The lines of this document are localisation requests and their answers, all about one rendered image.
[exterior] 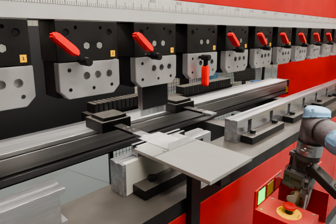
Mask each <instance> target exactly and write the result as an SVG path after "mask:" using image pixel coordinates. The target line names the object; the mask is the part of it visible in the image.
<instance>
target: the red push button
mask: <svg viewBox="0 0 336 224"><path fill-rule="evenodd" d="M282 206H283V208H284V209H285V213H286V214H288V215H292V214H293V211H295V210H296V209H297V206H296V205H295V204H294V203H292V202H284V203H283V205H282Z"/></svg>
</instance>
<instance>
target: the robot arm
mask: <svg viewBox="0 0 336 224"><path fill-rule="evenodd" d="M331 114H332V113H331V111H330V110H329V109H328V108H325V107H322V106H317V105H309V106H306V107H305V108H304V111H303V115H302V117H301V118H302V119H301V124H300V129H299V134H298V139H297V145H296V149H295V148H293V149H292V150H291V151H289V155H290V160H289V164H287V165H286V167H285V169H284V173H283V178H282V184H284V185H286V186H287V187H289V188H291V189H297V190H296V191H291V192H290V195H287V196H286V200H287V201H288V202H291V203H293V204H295V205H296V206H297V207H299V208H302V209H304V210H306V208H307V206H308V203H309V200H310V198H311V195H312V192H313V189H314V185H315V183H316V181H317V182H318V183H319V184H320V185H321V186H322V187H323V188H324V189H325V190H326V191H327V192H328V193H329V194H330V195H331V196H332V197H333V198H334V199H335V200H336V181H335V180H334V179H333V178H332V177H331V176H330V175H329V174H328V173H327V172H326V171H325V170H324V169H323V168H322V167H321V166H320V165H318V164H317V163H319V162H320V159H321V157H322V154H323V149H324V148H325V149H327V150H328V151H329V152H330V153H331V154H333V155H335V156H336V123H335V122H334V121H332V120H330V119H331Z"/></svg>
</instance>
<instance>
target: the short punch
mask: <svg viewBox="0 0 336 224"><path fill-rule="evenodd" d="M137 90H138V109H139V110H140V117H143V116H147V115H151V114H154V113H158V112H162V111H165V110H166V105H167V104H168V83H164V84H158V85H152V86H146V87H137Z"/></svg>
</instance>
